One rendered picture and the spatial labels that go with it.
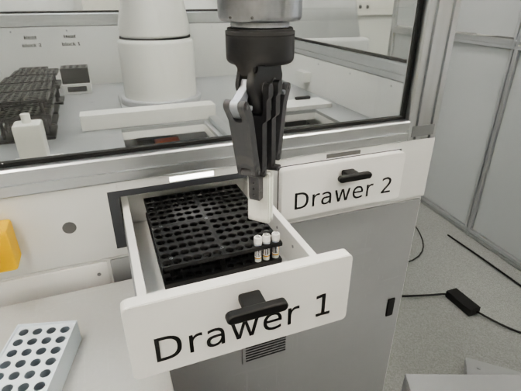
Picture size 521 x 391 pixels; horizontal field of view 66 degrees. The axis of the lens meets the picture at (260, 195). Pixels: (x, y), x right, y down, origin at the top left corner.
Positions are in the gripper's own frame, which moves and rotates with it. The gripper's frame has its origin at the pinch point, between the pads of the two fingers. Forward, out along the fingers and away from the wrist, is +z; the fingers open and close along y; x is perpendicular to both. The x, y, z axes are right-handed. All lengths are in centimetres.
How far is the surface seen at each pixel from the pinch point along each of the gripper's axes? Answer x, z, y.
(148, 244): -23.5, 16.0, -3.0
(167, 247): -13.4, 9.7, 3.6
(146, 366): -6.3, 16.1, 17.5
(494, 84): 34, 17, -195
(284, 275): 5.5, 7.7, 4.7
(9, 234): -37.4, 9.7, 11.5
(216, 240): -7.8, 9.7, -1.0
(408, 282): 15, 99, -128
